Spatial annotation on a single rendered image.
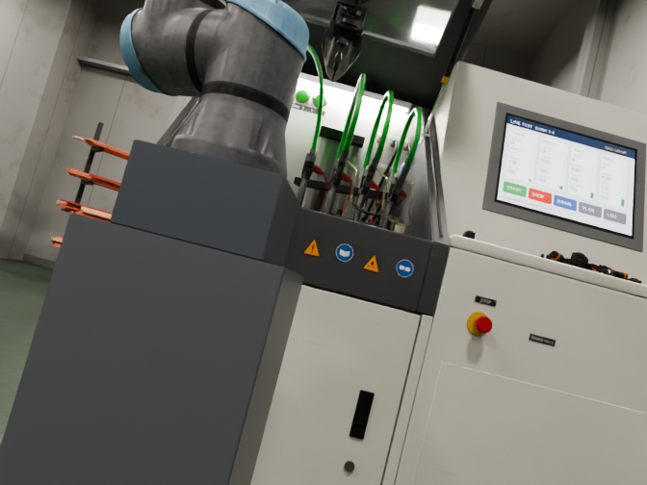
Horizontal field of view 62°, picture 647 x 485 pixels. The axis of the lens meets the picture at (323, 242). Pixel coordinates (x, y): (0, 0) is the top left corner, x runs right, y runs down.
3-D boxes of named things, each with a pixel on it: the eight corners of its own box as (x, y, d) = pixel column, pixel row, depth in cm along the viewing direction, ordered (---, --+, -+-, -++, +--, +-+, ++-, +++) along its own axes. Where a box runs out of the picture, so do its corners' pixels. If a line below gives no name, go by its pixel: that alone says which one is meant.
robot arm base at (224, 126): (274, 174, 61) (297, 92, 62) (149, 144, 62) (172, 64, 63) (289, 198, 76) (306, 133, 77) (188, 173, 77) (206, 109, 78)
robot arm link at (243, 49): (261, 84, 62) (291, -24, 63) (173, 78, 68) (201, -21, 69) (306, 124, 73) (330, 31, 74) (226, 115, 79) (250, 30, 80)
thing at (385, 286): (137, 241, 114) (157, 168, 115) (142, 242, 118) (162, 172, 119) (416, 312, 117) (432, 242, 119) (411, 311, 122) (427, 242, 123)
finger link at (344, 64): (334, 73, 114) (345, 33, 115) (331, 83, 120) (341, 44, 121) (348, 77, 114) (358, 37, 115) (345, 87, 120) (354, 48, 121)
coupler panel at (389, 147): (354, 212, 169) (378, 118, 172) (353, 213, 172) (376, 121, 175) (394, 222, 170) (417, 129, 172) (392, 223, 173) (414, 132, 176)
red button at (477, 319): (470, 334, 114) (476, 310, 114) (464, 332, 118) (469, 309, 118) (493, 340, 114) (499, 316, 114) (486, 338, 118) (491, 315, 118)
